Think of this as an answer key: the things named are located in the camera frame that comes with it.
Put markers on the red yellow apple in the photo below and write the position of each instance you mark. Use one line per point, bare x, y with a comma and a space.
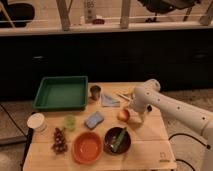
123, 115

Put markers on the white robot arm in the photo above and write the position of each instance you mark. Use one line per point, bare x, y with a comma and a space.
197, 119

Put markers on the small metal cup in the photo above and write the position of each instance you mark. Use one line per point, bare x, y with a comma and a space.
95, 92

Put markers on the green plastic cup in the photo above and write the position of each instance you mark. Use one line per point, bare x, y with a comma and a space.
69, 122

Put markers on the white paper cup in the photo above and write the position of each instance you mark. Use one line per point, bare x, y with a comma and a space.
37, 122

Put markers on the blue folded cloth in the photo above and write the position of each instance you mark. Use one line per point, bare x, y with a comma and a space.
108, 101

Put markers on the yellow banana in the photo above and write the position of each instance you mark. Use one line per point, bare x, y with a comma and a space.
129, 92

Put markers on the blue sponge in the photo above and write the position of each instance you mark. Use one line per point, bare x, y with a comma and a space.
92, 121

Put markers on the dark brown bowl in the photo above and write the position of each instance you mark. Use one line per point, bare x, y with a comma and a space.
110, 137

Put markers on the green plastic tray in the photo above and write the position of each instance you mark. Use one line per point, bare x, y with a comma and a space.
62, 93

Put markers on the green vegetable in bowl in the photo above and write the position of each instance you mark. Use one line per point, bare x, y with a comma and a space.
119, 139

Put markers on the orange bowl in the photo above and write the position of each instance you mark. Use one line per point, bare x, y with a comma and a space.
87, 148

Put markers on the dark red dish background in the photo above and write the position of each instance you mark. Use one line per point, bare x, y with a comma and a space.
98, 21

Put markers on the bunch of dark grapes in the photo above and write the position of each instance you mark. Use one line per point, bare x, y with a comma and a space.
59, 145

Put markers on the black office chair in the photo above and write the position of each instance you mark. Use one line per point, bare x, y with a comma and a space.
167, 6

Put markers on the wooden handled utensil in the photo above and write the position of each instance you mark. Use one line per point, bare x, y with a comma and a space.
124, 97

